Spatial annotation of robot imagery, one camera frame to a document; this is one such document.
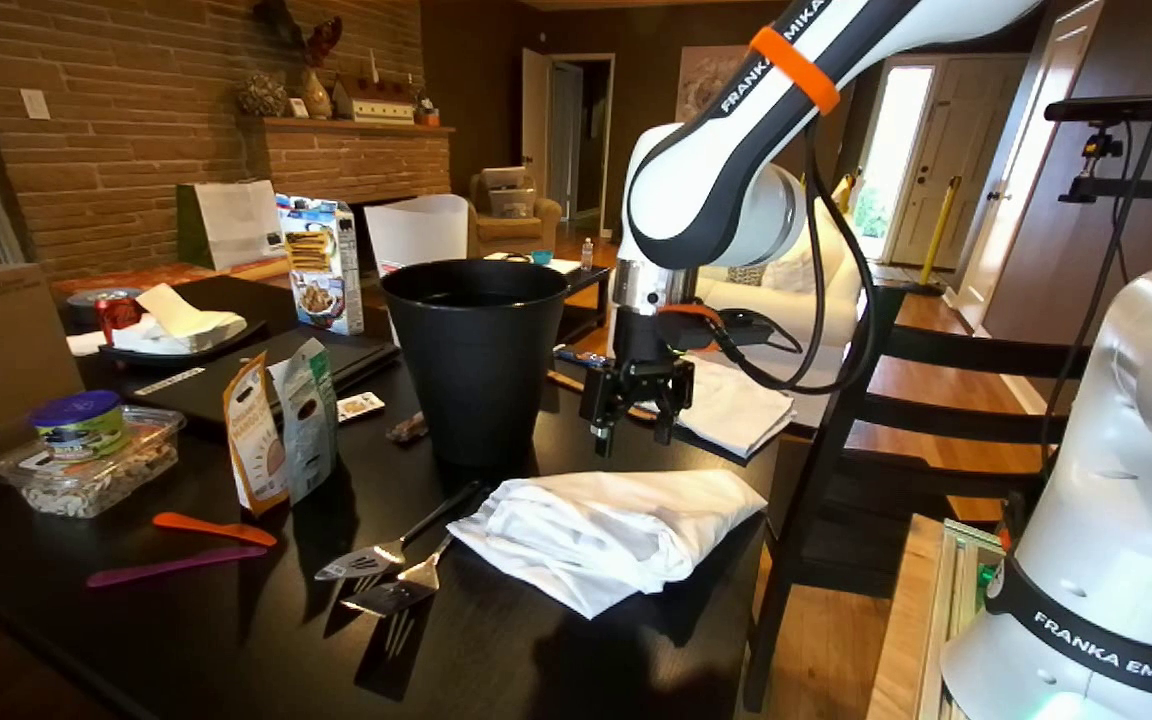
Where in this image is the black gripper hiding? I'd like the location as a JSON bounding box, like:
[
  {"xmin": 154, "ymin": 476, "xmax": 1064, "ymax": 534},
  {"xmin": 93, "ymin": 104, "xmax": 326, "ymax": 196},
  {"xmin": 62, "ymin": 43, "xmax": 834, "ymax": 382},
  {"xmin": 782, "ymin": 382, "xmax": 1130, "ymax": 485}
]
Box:
[{"xmin": 583, "ymin": 309, "xmax": 699, "ymax": 454}]

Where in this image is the large white towel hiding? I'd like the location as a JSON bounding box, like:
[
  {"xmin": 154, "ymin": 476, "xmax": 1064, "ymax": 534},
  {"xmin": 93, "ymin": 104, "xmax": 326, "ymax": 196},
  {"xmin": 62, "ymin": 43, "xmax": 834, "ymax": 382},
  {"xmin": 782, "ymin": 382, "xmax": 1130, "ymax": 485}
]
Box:
[{"xmin": 443, "ymin": 464, "xmax": 771, "ymax": 623}]

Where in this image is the small folded white towel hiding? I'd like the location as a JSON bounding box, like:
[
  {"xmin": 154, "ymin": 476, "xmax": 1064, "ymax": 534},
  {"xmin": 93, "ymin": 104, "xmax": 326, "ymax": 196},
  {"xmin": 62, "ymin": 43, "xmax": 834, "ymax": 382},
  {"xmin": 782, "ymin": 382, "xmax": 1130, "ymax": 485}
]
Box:
[{"xmin": 672, "ymin": 352, "xmax": 800, "ymax": 464}]

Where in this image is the small blue object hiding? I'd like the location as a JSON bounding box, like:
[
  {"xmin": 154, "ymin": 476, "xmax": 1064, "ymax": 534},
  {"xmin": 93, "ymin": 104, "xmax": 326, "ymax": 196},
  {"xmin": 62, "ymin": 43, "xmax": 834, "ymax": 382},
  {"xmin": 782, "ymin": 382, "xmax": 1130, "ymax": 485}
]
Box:
[{"xmin": 548, "ymin": 339, "xmax": 608, "ymax": 374}]

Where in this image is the black plastic waste bin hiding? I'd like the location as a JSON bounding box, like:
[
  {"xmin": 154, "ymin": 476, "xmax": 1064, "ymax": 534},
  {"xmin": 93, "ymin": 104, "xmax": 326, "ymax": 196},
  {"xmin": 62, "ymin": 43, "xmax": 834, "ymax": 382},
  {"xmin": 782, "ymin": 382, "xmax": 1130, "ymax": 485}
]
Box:
[{"xmin": 375, "ymin": 256, "xmax": 576, "ymax": 492}]

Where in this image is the white sofa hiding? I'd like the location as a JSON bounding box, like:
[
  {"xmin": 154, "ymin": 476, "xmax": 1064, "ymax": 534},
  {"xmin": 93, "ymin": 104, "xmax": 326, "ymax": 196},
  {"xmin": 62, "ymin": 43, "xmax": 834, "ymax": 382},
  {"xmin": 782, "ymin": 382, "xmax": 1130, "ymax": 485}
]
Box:
[{"xmin": 691, "ymin": 196, "xmax": 871, "ymax": 431}]

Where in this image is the small dark object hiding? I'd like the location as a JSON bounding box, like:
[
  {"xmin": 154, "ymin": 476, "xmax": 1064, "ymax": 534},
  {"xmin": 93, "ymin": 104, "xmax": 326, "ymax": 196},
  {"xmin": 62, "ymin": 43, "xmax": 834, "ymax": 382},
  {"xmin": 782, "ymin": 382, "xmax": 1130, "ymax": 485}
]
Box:
[{"xmin": 389, "ymin": 410, "xmax": 432, "ymax": 451}]

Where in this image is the tan armchair with box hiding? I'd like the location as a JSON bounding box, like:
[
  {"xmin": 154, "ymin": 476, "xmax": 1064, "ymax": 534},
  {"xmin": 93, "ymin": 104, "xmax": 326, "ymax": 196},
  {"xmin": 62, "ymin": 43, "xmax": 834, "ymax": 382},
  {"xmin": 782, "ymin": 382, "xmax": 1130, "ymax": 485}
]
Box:
[{"xmin": 467, "ymin": 160, "xmax": 564, "ymax": 258}]

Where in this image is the small white card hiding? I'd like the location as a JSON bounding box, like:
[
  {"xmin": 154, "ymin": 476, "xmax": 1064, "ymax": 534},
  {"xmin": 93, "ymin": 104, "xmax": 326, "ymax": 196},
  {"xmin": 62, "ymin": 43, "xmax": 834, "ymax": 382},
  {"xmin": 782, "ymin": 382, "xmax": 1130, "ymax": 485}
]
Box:
[{"xmin": 332, "ymin": 386, "xmax": 389, "ymax": 426}]

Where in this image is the white covered chair back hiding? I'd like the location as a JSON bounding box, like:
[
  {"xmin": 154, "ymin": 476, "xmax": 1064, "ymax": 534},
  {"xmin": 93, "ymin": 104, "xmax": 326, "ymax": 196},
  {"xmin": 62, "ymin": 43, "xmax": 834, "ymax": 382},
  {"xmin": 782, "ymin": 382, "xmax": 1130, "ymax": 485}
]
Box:
[
  {"xmin": 360, "ymin": 192, "xmax": 474, "ymax": 281},
  {"xmin": 170, "ymin": 176, "xmax": 287, "ymax": 275}
]

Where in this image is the green and white snack bag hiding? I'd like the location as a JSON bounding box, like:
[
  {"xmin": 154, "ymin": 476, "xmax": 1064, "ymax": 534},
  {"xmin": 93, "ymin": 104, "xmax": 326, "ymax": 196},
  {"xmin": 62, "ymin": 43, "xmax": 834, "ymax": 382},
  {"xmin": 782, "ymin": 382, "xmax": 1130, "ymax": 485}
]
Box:
[{"xmin": 268, "ymin": 337, "xmax": 345, "ymax": 509}]

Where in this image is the wooden crate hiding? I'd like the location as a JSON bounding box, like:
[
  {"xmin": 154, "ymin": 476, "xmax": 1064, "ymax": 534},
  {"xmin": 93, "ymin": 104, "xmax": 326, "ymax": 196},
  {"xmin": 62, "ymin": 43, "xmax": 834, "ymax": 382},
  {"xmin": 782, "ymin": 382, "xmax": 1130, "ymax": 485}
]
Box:
[{"xmin": 868, "ymin": 511, "xmax": 1010, "ymax": 720}]

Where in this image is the yellow stick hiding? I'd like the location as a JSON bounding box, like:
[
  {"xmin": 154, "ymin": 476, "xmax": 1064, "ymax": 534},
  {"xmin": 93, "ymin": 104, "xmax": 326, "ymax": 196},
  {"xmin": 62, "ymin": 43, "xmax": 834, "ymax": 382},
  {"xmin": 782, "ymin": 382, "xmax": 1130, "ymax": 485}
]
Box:
[{"xmin": 916, "ymin": 176, "xmax": 969, "ymax": 286}]

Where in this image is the brown and white snack bag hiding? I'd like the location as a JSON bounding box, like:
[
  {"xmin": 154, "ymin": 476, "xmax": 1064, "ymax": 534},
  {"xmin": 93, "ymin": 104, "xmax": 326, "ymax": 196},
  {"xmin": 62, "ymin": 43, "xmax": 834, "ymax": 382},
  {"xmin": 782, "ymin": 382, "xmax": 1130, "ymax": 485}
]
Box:
[{"xmin": 214, "ymin": 352, "xmax": 290, "ymax": 520}]

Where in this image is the brick fireplace mantel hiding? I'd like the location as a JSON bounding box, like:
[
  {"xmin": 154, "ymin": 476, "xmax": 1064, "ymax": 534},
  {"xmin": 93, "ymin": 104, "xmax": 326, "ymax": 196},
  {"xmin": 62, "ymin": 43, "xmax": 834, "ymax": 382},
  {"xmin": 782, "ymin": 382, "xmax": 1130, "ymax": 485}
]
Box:
[{"xmin": 258, "ymin": 117, "xmax": 454, "ymax": 208}]

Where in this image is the orange plastic utensil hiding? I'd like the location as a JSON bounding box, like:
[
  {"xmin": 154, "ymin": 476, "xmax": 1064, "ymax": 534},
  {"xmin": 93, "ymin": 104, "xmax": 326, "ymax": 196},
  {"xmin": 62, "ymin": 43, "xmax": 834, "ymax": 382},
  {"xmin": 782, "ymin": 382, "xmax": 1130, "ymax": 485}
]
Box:
[{"xmin": 147, "ymin": 509, "xmax": 282, "ymax": 552}]

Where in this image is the folded white cloth stack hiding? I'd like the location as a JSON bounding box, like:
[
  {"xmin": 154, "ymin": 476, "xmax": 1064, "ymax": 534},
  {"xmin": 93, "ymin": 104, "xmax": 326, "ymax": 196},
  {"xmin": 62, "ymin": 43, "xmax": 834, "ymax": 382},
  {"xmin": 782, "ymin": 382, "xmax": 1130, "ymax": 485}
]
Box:
[{"xmin": 106, "ymin": 281, "xmax": 251, "ymax": 361}]

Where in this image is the white door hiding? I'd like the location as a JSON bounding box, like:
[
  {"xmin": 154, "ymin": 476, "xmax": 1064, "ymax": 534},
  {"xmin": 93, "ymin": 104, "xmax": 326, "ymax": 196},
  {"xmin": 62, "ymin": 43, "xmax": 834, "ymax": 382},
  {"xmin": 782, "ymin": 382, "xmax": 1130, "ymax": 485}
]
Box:
[{"xmin": 950, "ymin": 0, "xmax": 1107, "ymax": 331}]

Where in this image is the vase with dried flowers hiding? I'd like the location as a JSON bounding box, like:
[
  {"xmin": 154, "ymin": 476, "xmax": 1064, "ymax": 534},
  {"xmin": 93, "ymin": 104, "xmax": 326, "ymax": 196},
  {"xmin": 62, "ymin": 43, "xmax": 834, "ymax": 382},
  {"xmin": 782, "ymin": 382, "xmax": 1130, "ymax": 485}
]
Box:
[{"xmin": 249, "ymin": 0, "xmax": 348, "ymax": 125}]

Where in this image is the red mug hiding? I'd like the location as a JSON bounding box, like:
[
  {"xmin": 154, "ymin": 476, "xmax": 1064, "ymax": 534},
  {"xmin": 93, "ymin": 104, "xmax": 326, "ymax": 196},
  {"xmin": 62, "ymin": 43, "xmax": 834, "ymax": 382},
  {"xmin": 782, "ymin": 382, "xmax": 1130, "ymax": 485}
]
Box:
[{"xmin": 93, "ymin": 291, "xmax": 147, "ymax": 352}]

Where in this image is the clear plastic food container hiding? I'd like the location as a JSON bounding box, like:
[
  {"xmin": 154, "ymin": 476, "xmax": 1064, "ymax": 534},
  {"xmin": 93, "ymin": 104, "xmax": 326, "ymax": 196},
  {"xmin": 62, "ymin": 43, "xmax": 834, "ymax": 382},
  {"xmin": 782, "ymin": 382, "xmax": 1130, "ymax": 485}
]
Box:
[{"xmin": 0, "ymin": 405, "xmax": 188, "ymax": 520}]

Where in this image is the jar with purple lid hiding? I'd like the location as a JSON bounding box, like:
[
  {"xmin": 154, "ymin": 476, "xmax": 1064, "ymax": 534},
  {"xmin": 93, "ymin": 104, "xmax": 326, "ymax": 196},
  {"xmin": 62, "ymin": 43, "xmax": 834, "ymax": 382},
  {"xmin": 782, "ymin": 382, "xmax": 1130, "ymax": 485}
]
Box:
[{"xmin": 26, "ymin": 386, "xmax": 130, "ymax": 464}]

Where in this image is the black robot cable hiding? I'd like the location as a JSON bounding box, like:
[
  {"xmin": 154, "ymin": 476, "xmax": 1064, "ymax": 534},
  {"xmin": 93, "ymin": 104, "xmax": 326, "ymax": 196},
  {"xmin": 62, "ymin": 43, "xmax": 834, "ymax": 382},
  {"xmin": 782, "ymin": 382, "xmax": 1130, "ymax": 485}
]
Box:
[{"xmin": 678, "ymin": 125, "xmax": 878, "ymax": 398}]

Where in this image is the framed wall picture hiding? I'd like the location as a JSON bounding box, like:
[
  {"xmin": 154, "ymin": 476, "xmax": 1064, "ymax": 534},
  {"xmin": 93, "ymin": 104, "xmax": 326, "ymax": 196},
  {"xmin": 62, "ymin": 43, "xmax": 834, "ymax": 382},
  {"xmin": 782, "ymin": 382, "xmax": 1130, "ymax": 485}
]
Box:
[{"xmin": 672, "ymin": 38, "xmax": 754, "ymax": 126}]

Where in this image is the orange strap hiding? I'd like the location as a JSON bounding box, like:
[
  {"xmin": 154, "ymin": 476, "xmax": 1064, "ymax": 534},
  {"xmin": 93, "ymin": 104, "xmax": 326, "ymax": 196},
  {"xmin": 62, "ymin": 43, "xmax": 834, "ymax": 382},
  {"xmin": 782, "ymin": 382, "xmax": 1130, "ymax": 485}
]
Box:
[{"xmin": 748, "ymin": 18, "xmax": 846, "ymax": 121}]

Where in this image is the black camera on stand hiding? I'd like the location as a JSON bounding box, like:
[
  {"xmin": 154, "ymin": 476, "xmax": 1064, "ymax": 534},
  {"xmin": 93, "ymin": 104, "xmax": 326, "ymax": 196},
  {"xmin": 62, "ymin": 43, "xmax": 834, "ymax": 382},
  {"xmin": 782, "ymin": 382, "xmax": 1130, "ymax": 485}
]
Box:
[{"xmin": 1041, "ymin": 90, "xmax": 1152, "ymax": 208}]

